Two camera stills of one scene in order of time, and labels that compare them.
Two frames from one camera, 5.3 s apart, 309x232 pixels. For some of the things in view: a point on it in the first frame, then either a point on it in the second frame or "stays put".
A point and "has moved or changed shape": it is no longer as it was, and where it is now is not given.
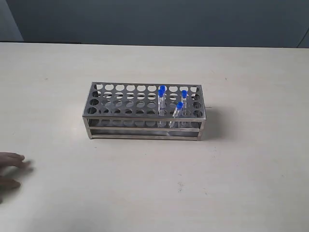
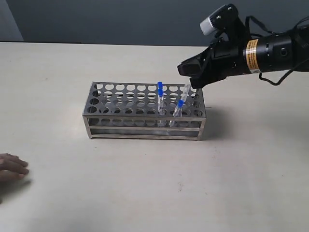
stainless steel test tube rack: (145, 111) stays put
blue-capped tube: (184, 94) has moved or changed shape
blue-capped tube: (162, 97) -> (160, 84)
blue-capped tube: (177, 112) stays put
